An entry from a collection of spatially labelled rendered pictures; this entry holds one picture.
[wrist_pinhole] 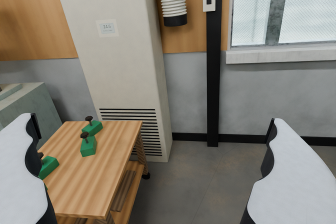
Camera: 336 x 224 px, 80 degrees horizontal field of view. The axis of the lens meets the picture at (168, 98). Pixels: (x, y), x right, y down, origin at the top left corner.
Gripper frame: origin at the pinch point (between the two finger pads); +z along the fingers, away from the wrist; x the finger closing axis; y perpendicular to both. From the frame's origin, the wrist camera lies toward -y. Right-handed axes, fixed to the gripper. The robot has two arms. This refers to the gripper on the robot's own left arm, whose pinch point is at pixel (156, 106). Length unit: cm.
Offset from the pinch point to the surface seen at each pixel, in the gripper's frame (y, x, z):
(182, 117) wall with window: 96, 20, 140
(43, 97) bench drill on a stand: 78, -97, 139
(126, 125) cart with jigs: 74, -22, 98
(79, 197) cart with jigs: 76, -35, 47
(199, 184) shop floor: 120, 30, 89
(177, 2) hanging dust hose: 1, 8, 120
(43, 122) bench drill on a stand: 95, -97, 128
